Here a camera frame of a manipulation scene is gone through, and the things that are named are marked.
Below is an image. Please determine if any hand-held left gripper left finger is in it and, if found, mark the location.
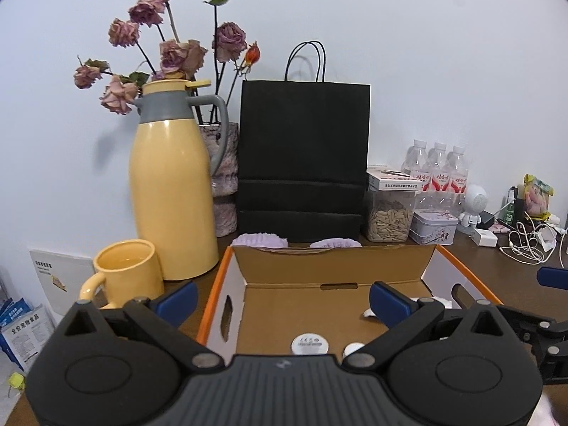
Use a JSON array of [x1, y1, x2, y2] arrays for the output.
[[63, 280, 225, 372]]

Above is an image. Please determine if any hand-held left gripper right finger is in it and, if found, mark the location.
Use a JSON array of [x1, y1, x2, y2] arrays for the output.
[[344, 280, 507, 371]]

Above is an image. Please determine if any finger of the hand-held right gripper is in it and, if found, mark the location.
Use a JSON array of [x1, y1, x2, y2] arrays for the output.
[[536, 266, 568, 290], [497, 304, 568, 343]]

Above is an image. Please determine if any white round disc device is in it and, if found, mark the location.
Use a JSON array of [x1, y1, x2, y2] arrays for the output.
[[290, 333, 330, 356]]

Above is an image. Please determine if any red cardboard box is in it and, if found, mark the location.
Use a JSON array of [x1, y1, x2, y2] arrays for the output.
[[195, 244, 504, 360]]

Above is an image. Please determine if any person's pink clothing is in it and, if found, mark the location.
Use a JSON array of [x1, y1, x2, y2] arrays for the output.
[[535, 397, 561, 426]]

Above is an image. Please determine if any yellow mug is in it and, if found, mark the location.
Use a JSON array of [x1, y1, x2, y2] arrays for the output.
[[79, 240, 166, 310]]

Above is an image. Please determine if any dark green small bottle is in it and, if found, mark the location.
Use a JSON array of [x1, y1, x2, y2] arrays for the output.
[[506, 186, 520, 225]]

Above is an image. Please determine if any white charger block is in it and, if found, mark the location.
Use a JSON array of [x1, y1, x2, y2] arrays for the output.
[[471, 228, 498, 247]]

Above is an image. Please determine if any lilac ribbed pad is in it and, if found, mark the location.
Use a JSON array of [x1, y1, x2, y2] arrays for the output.
[[231, 232, 289, 249], [310, 237, 362, 249]]

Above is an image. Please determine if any yellow snack packet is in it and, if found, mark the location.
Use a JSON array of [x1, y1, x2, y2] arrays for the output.
[[523, 174, 555, 220]]

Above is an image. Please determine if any clear jar of seeds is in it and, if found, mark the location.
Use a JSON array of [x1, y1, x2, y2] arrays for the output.
[[366, 184, 418, 242]]

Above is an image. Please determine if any floral tin box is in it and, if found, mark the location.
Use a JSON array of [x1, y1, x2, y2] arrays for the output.
[[409, 209, 459, 246]]

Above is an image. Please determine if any yellow thermos jug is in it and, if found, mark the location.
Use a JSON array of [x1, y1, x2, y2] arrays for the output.
[[129, 80, 230, 281]]

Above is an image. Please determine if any white astronaut figure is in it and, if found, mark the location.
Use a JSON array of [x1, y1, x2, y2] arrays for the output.
[[457, 184, 488, 235]]

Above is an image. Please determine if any white booklet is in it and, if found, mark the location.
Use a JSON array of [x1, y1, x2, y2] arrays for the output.
[[29, 248, 96, 324]]

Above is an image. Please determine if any flat white box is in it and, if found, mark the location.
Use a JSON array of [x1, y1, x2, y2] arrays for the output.
[[367, 165, 424, 192]]

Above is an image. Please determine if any pink glass vase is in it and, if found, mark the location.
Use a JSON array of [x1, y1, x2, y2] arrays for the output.
[[198, 122, 240, 238]]

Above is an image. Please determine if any blue printed packet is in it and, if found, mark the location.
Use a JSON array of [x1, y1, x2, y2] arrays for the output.
[[0, 297, 56, 371]]

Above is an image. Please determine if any black paper bag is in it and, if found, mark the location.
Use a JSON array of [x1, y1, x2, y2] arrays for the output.
[[235, 41, 371, 242]]

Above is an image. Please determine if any dried rose bouquet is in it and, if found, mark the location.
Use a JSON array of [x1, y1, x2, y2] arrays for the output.
[[73, 0, 260, 125]]

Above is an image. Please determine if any tangle of white cables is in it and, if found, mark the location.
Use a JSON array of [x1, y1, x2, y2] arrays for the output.
[[497, 211, 568, 267]]

